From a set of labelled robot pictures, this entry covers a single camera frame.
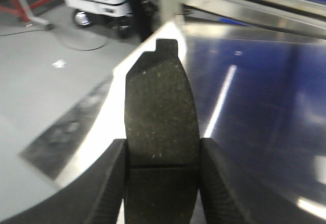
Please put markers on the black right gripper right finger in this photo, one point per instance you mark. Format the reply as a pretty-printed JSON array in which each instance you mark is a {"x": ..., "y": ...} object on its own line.
[{"x": 230, "y": 194}]

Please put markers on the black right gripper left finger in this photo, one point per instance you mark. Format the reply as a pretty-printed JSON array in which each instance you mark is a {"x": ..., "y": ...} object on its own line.
[{"x": 94, "y": 197}]

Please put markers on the brake pad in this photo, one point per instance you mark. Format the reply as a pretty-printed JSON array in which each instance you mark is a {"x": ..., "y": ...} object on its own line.
[{"x": 163, "y": 138}]

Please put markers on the stainless steel table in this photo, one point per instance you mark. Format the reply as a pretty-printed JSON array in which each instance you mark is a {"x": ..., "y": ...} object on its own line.
[{"x": 260, "y": 95}]

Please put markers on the white wheeled machine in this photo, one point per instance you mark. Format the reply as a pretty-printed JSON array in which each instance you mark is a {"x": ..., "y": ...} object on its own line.
[{"x": 87, "y": 12}]

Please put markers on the stainless steel rack frame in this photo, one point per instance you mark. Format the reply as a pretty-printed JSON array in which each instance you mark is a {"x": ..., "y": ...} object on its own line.
[{"x": 302, "y": 17}]

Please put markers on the red metal cart frame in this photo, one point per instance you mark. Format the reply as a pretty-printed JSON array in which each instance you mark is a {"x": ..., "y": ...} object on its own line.
[{"x": 23, "y": 10}]

